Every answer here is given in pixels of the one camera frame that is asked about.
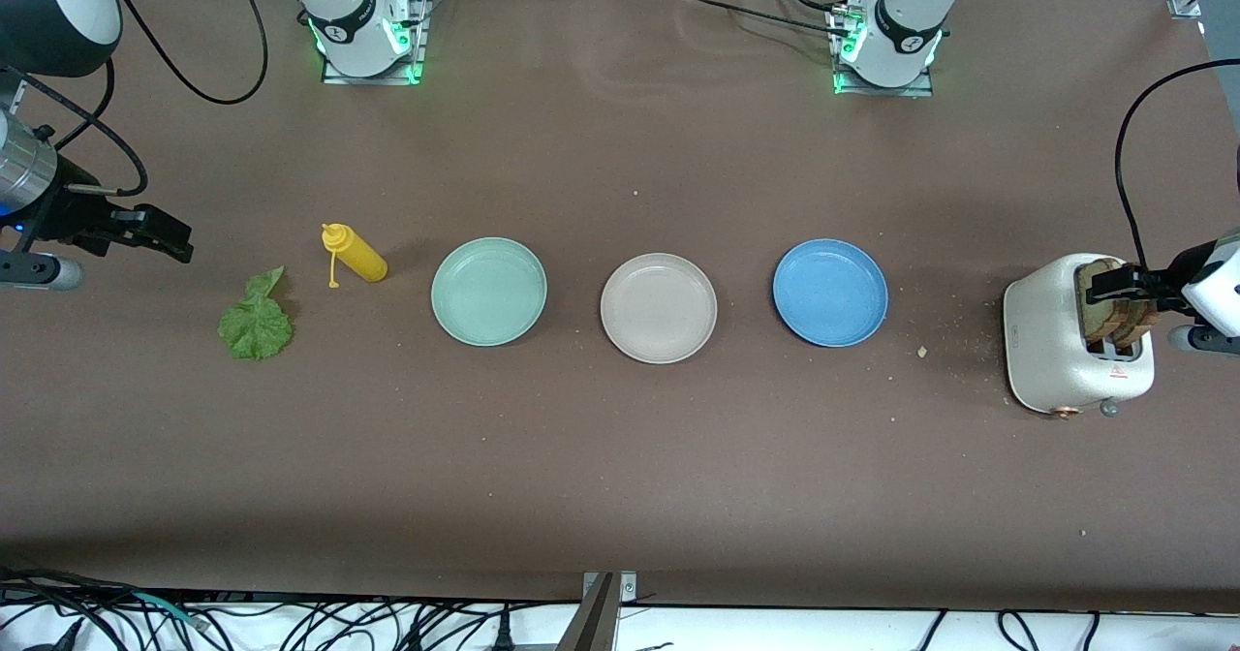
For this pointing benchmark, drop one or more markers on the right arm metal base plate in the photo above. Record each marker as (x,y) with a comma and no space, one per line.
(418,50)

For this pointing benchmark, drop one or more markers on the green lettuce leaf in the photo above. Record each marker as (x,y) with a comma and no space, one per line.
(254,326)

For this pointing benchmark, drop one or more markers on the white toaster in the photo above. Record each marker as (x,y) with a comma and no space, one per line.
(1041,341)

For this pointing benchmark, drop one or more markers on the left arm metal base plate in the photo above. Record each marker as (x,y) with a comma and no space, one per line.
(886,92)

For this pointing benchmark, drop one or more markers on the silver metal bracket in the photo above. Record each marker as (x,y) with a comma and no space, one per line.
(628,588)

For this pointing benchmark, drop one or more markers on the dark crust bread slice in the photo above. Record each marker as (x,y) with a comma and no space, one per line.
(1143,326)

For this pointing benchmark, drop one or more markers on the yellow mustard squeeze bottle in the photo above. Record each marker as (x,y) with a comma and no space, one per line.
(360,256)

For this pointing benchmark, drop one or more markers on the blue plate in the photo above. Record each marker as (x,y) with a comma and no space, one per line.
(830,293)

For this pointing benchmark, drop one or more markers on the black power plug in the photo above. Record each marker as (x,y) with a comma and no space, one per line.
(503,632)

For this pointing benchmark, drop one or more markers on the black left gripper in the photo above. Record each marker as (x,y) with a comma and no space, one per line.
(1155,282)

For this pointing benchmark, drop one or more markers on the light brown bread slice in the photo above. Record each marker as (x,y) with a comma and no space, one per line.
(1102,320)

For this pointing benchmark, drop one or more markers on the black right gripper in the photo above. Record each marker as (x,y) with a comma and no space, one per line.
(70,213)

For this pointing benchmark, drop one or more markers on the beige plate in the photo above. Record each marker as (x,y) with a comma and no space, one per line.
(659,308)

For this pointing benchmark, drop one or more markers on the mint green plate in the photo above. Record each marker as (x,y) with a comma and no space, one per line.
(489,293)

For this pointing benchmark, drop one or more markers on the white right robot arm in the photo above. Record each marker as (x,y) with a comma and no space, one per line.
(354,26)

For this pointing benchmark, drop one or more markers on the dark grey metal beam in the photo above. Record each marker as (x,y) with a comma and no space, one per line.
(591,622)

